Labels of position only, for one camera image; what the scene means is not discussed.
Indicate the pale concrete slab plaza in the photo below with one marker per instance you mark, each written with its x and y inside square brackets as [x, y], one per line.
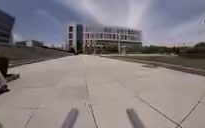
[100, 76]

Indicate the white multi-storey building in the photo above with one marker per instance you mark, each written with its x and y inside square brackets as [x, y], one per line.
[103, 36]

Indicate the robot's own part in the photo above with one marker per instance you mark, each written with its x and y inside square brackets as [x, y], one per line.
[135, 118]
[70, 118]

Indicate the dark kerb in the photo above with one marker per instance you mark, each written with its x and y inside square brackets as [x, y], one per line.
[176, 67]

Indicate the grass strip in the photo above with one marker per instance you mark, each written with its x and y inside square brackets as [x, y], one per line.
[176, 60]

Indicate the low grey building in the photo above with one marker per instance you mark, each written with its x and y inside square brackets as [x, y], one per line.
[30, 43]

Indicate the row of trees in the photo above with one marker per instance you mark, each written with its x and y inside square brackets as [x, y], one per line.
[176, 50]

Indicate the grass slope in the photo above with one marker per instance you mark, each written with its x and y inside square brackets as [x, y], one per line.
[26, 53]

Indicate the dark glass building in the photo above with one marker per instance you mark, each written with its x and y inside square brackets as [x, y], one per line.
[0, 28]

